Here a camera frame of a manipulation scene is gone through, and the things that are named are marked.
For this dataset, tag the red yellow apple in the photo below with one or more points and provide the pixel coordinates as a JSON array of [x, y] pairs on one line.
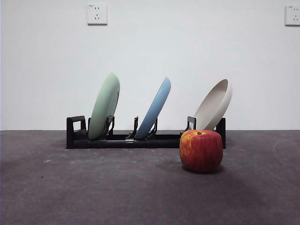
[[201, 152]]

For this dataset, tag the green plate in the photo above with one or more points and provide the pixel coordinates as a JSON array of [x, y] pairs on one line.
[[103, 105]]

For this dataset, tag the white wall socket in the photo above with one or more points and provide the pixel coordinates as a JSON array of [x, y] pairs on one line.
[[97, 14], [293, 15]]

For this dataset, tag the black plate rack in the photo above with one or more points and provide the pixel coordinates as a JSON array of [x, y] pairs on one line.
[[77, 140]]

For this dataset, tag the blue plate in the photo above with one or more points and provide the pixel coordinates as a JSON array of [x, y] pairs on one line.
[[154, 110]]

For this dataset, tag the beige plate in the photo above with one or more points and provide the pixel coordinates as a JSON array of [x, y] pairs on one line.
[[213, 107]]

